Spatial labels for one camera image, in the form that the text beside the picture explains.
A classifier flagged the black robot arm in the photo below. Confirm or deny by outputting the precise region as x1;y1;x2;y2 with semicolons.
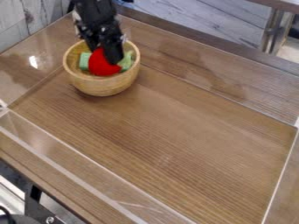
70;0;124;65

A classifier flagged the black cable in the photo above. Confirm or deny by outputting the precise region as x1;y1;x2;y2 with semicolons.
0;205;18;224

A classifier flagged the black table leg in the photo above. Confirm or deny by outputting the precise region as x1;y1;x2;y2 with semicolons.
23;185;65;224

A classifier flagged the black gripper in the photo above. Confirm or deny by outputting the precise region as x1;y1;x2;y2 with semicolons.
73;16;124;65

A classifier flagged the metal table leg background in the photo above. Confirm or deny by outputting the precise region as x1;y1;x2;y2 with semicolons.
258;9;294;55

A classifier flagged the red round fruit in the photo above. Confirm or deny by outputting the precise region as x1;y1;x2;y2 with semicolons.
88;47;121;76

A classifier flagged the green sponge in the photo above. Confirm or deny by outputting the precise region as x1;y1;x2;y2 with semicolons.
78;51;133;73

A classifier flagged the clear acrylic tray wall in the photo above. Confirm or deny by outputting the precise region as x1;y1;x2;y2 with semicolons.
0;102;196;224

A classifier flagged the wooden bowl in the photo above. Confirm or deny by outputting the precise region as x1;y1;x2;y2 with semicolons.
61;40;140;96

